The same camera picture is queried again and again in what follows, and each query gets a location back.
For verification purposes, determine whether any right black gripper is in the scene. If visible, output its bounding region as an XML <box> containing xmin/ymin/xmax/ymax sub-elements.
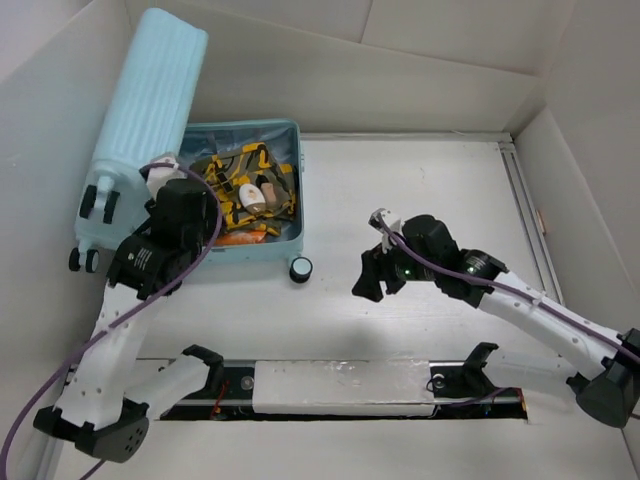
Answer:
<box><xmin>351</xmin><ymin>232</ymin><xmax>439</xmax><ymax>302</ymax></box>

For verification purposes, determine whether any orange tie-dye garment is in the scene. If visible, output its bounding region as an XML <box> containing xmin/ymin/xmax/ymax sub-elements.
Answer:
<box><xmin>215</xmin><ymin>230</ymin><xmax>267</xmax><ymax>247</ymax></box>

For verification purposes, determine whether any white oval sunscreen bottle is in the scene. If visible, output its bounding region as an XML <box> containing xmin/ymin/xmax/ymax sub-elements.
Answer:
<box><xmin>238</xmin><ymin>183</ymin><xmax>266</xmax><ymax>215</ymax></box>

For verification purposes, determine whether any light blue suitcase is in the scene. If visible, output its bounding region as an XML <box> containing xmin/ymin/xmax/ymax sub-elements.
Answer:
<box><xmin>68</xmin><ymin>7</ymin><xmax>313</xmax><ymax>283</ymax></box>

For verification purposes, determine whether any camouflage yellow green garment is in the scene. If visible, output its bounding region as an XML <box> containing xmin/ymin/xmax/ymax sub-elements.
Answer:
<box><xmin>190</xmin><ymin>142</ymin><xmax>299</xmax><ymax>238</ymax></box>

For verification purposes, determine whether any beige foundation bottle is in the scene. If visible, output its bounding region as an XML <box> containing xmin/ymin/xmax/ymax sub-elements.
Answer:
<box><xmin>260</xmin><ymin>182</ymin><xmax>278</xmax><ymax>209</ymax></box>

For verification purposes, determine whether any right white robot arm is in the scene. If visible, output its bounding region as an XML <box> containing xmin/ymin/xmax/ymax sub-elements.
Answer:
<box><xmin>352</xmin><ymin>234</ymin><xmax>639</xmax><ymax>428</ymax></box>

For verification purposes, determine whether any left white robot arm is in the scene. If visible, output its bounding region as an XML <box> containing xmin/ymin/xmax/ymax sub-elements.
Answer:
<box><xmin>33</xmin><ymin>178</ymin><xmax>224</xmax><ymax>463</ymax></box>

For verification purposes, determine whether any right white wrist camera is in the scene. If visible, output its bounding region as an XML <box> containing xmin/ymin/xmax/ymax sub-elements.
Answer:
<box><xmin>369</xmin><ymin>208</ymin><xmax>403</xmax><ymax>253</ymax></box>

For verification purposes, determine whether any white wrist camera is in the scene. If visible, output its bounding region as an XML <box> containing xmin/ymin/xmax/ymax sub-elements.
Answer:
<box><xmin>369</xmin><ymin>208</ymin><xmax>403</xmax><ymax>253</ymax></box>
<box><xmin>141</xmin><ymin>153</ymin><xmax>186</xmax><ymax>200</ymax></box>

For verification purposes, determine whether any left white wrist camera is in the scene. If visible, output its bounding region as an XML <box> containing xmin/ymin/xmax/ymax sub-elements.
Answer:
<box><xmin>141</xmin><ymin>153</ymin><xmax>186</xmax><ymax>200</ymax></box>

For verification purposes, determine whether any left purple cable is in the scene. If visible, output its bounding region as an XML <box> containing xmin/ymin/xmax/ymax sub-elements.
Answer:
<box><xmin>0</xmin><ymin>159</ymin><xmax>224</xmax><ymax>480</ymax></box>

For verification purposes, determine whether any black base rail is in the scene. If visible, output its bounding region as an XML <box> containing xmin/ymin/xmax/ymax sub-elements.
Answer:
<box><xmin>161</xmin><ymin>359</ymin><xmax>528</xmax><ymax>422</ymax></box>

